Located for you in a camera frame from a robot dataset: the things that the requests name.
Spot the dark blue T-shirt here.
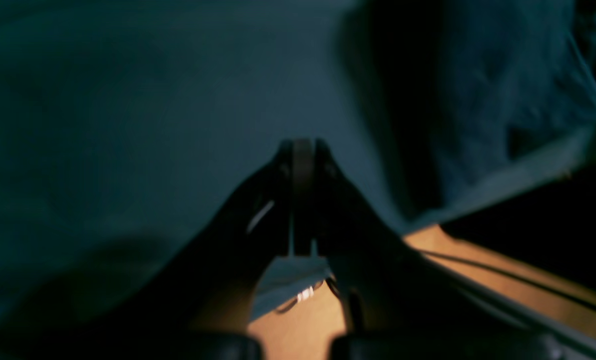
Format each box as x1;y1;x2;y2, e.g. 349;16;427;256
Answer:
338;0;596;219

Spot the light blue table cloth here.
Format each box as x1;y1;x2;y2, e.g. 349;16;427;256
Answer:
0;0;596;326

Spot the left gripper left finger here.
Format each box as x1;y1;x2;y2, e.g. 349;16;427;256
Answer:
0;140;295;360

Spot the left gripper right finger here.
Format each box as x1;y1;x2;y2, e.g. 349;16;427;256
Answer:
314;139;596;360

